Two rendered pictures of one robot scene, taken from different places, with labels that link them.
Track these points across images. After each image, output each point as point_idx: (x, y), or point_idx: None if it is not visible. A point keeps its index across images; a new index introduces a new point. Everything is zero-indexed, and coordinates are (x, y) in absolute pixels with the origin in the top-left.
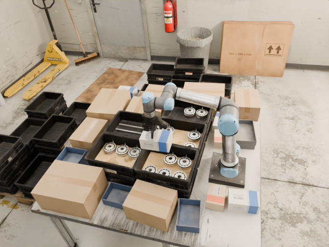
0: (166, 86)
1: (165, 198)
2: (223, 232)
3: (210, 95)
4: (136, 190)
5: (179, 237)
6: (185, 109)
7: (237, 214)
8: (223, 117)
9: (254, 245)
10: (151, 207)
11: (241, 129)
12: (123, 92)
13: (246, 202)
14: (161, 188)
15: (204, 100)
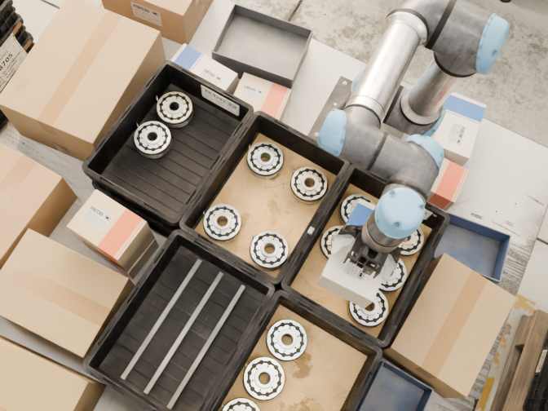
0: (351, 135)
1: (463, 285)
2: (503, 196)
3: (396, 33)
4: (426, 354)
5: (505, 284)
6: (139, 145)
7: (470, 155)
8: (490, 41)
9: (535, 153)
10: (481, 324)
11: (245, 42)
12: None
13: (471, 125)
14: (431, 289)
15: (409, 58)
